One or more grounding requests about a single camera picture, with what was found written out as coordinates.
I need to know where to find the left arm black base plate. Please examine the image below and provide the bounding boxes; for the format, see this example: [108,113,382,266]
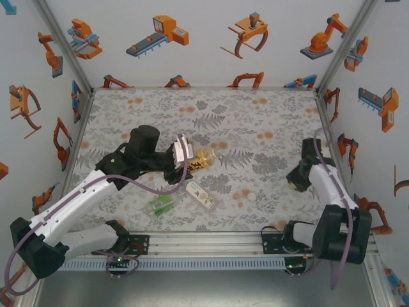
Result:
[126,235,150,256]

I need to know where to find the grey metal panel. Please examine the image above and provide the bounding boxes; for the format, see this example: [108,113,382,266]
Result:
[33,270,376,307]

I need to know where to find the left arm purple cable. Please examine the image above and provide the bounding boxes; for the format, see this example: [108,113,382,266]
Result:
[4,134,189,297]

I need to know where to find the aluminium corner post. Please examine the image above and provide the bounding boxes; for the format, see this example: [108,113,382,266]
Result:
[31,0,96,94]
[314,0,380,95]

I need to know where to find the floral patterned table cover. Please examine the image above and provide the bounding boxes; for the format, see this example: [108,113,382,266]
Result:
[68,88,356,233]

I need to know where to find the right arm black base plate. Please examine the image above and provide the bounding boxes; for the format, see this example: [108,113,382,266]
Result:
[261,232,317,256]

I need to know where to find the aluminium side rail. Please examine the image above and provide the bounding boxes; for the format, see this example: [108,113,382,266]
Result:
[59,90,96,193]
[314,90,352,193]

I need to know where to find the yellow tea bottle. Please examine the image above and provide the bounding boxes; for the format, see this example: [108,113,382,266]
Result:
[188,147,220,172]

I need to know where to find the aluminium front frame rail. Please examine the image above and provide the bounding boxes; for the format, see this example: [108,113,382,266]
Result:
[30,230,380,259]

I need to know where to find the aluminium back rail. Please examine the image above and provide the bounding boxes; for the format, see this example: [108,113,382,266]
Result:
[92,85,319,92]

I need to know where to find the slotted grey cable duct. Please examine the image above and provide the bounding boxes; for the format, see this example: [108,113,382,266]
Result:
[60,258,286,271]

